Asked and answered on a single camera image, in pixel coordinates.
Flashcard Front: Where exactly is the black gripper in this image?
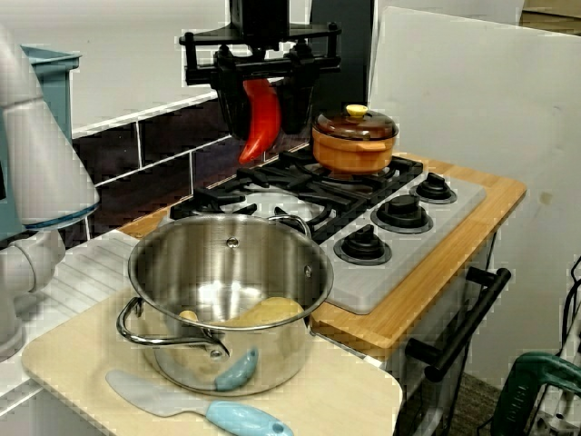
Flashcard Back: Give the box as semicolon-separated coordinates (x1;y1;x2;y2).
178;0;342;138

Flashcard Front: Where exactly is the red toy chili pepper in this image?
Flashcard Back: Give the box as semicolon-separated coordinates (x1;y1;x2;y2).
238;79;283;165

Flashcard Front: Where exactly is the stainless steel pot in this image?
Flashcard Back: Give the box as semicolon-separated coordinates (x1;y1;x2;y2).
116;213;336;399

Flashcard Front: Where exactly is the orange toy pot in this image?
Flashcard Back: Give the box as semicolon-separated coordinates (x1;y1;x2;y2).
311;124;397;176

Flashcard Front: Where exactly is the black burner grate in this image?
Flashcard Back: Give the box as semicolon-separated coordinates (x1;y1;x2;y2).
170;174;359;246
235;152;426;214

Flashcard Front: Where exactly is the dark tile backsplash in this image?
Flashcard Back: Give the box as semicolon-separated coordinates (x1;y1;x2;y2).
72;65;314;242

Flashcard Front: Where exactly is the black stove knob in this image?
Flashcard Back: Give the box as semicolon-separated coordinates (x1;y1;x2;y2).
409;172;458;204
370;194;434;235
334;224;393;265

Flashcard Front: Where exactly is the yellow toy food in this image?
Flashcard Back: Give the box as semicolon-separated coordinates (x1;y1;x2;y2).
178;296;306;327

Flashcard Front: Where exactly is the grey toy stove top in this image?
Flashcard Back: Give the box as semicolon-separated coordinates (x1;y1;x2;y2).
170;154;487;315

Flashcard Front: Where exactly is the white foam board panel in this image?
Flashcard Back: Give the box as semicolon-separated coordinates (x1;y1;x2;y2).
369;6;581;387

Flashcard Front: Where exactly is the grey toy faucet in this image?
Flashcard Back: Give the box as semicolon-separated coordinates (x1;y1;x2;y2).
0;22;102;362

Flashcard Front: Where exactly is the white ribbed sink counter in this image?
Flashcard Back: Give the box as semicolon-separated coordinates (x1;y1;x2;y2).
0;226;151;436

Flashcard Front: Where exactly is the wooden countertop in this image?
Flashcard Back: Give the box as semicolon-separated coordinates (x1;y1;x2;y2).
118;154;527;350

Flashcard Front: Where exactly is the white toy kitchen cabinet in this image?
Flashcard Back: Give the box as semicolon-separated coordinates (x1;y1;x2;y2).
312;226;500;436

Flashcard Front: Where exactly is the brown cardboard box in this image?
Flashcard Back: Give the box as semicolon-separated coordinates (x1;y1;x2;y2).
518;0;581;36

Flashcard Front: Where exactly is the light wooden cutting board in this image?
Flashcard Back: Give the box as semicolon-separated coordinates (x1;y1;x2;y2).
21;285;405;436

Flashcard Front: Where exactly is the green power tool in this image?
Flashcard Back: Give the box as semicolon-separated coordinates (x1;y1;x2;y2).
492;352;581;436

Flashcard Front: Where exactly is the black oven door handle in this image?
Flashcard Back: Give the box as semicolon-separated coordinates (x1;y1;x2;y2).
405;266;513;382

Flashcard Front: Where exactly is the toy knife blue handle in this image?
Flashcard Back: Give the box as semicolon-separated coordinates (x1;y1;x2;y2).
105;369;295;436

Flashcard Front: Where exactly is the black cable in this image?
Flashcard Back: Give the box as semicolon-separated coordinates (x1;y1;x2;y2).
561;256;581;347

